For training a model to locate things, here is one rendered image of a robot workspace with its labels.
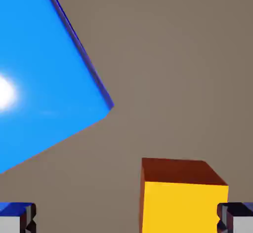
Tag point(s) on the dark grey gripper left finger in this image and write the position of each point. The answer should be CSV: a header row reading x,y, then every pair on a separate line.
x,y
13,217

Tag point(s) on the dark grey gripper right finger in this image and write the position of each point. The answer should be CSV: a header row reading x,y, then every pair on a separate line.
x,y
239,217

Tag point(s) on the small yellow cube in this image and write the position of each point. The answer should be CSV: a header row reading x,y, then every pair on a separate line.
x,y
183,203

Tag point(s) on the large blue box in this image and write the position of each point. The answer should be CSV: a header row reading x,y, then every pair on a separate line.
x,y
45,69

